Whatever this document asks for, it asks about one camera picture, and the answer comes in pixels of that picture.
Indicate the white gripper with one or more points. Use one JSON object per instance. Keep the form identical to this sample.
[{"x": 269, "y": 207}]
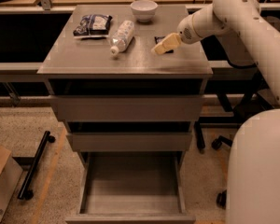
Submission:
[{"x": 186, "y": 32}]

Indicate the dark blue rxbar wrapper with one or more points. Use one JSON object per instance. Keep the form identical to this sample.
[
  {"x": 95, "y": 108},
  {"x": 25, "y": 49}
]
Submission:
[{"x": 158, "y": 39}]

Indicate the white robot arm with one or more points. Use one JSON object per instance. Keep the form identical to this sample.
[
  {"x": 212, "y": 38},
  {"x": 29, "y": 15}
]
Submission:
[{"x": 246, "y": 159}]

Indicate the grey drawer cabinet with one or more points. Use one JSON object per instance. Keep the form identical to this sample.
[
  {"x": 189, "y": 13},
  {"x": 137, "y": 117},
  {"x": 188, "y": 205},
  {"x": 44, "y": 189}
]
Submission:
[{"x": 86, "y": 68}]

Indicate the middle grey drawer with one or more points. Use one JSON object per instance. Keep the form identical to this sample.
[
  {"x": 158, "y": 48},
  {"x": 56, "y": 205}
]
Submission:
[{"x": 120, "y": 142}]

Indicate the top grey drawer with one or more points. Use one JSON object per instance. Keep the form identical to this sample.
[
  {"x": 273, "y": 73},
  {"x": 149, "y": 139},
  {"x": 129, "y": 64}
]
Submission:
[{"x": 130, "y": 109}]

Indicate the open bottom grey drawer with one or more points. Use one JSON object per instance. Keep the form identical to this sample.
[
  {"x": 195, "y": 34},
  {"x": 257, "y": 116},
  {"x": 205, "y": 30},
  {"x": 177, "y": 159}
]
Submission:
[{"x": 131, "y": 188}]

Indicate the white ceramic bowl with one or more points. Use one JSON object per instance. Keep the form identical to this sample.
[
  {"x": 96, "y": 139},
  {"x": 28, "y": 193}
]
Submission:
[{"x": 143, "y": 10}]

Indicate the clear plastic water bottle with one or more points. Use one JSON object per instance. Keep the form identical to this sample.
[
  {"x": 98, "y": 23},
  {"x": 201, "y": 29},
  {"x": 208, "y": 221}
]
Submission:
[{"x": 122, "y": 38}]

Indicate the black office chair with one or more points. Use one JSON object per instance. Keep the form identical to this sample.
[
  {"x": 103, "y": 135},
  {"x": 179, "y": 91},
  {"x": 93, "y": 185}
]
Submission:
[{"x": 233, "y": 122}]

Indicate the blue white snack bag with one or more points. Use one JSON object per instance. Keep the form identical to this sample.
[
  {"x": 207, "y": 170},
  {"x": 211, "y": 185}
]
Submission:
[{"x": 93, "y": 25}]

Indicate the cardboard box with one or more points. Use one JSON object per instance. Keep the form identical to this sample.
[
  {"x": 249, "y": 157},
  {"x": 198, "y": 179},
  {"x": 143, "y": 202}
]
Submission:
[{"x": 10, "y": 173}]

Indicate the black wheeled bar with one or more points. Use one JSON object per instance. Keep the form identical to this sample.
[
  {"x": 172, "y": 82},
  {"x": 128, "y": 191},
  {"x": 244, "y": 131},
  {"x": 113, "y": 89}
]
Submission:
[{"x": 25, "y": 193}]

